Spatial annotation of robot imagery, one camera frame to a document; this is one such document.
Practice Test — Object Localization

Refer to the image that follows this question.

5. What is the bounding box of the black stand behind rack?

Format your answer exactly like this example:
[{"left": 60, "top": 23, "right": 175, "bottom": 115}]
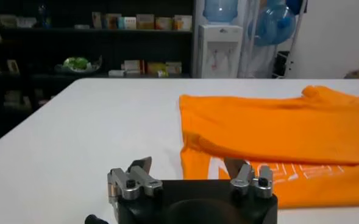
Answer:
[{"left": 272, "top": 51, "right": 290, "bottom": 79}]

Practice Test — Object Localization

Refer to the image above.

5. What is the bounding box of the white orange medicine box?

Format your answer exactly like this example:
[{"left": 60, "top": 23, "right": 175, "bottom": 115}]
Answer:
[{"left": 155, "top": 16, "right": 173, "bottom": 30}]

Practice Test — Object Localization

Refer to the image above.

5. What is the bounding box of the orange t-shirt with white print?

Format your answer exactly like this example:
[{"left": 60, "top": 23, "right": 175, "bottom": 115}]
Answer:
[{"left": 179, "top": 85, "right": 359, "bottom": 209}]

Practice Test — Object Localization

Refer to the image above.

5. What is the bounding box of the blue water jug with label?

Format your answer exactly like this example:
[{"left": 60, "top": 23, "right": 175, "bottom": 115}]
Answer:
[{"left": 202, "top": 0, "right": 238, "bottom": 23}]

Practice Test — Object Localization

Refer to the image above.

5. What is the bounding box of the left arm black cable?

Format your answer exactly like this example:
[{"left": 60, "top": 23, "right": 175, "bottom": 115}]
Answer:
[{"left": 84, "top": 214, "right": 110, "bottom": 224}]

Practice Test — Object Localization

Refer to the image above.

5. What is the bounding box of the green yellow medicine box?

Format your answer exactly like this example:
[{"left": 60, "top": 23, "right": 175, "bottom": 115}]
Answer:
[{"left": 145, "top": 62, "right": 168, "bottom": 75}]

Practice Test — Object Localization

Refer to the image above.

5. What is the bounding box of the white tissue box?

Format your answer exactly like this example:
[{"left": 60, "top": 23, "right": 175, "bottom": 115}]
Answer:
[{"left": 16, "top": 16, "right": 37, "bottom": 29}]

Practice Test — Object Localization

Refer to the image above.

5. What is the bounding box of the yellow white medicine box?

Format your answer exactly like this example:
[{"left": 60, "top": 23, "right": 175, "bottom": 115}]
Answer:
[{"left": 136, "top": 13, "right": 155, "bottom": 30}]

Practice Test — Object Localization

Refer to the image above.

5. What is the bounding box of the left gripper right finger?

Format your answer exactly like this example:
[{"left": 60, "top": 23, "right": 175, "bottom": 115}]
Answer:
[{"left": 224, "top": 157, "right": 274, "bottom": 199}]

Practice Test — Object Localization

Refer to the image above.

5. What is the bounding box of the dark blue bottle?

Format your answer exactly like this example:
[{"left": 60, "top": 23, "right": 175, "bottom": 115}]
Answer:
[{"left": 38, "top": 2, "right": 52, "bottom": 29}]

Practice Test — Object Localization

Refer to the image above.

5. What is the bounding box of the blue white medicine box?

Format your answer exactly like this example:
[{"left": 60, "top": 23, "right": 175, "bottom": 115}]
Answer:
[{"left": 121, "top": 16, "right": 137, "bottom": 30}]

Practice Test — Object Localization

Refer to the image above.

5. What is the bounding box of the white metal jug rack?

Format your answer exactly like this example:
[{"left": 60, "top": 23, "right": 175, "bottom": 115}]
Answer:
[{"left": 239, "top": 0, "right": 308, "bottom": 79}]

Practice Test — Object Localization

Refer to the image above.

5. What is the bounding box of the white red medicine box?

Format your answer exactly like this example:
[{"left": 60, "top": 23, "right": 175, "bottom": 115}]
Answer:
[{"left": 121, "top": 60, "right": 145, "bottom": 75}]

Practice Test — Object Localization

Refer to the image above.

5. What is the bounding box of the white water dispenser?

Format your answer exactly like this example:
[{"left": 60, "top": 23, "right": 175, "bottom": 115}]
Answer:
[{"left": 197, "top": 24, "right": 243, "bottom": 79}]

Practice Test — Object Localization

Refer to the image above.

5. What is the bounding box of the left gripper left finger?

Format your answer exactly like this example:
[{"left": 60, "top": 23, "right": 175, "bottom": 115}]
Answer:
[{"left": 107, "top": 156, "right": 164, "bottom": 201}]

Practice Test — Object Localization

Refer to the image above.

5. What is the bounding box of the yellow striped medicine box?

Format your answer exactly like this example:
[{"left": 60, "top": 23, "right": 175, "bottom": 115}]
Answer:
[{"left": 166, "top": 61, "right": 183, "bottom": 75}]

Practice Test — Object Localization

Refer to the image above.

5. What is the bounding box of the pale green box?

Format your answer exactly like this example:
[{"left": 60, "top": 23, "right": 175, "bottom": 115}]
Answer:
[{"left": 0, "top": 14, "right": 17, "bottom": 28}]

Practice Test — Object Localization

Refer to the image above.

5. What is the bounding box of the pale medicine box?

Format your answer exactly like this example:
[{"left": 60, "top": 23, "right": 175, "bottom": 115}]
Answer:
[{"left": 172, "top": 14, "right": 193, "bottom": 31}]

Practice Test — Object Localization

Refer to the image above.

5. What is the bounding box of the bowl of green fruit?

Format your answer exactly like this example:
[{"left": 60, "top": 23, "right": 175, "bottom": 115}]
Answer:
[{"left": 54, "top": 55, "right": 103, "bottom": 74}]

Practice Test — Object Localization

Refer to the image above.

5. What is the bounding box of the black shelving unit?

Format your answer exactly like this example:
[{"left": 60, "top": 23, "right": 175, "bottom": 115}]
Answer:
[{"left": 0, "top": 0, "right": 197, "bottom": 149}]

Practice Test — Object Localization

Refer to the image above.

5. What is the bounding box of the orange picture medicine box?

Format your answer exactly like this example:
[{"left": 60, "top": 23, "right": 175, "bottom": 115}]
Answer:
[{"left": 104, "top": 13, "right": 122, "bottom": 30}]

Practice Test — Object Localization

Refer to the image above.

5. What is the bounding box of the dark white medicine box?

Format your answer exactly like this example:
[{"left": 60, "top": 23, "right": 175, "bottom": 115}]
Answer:
[{"left": 91, "top": 11, "right": 102, "bottom": 30}]

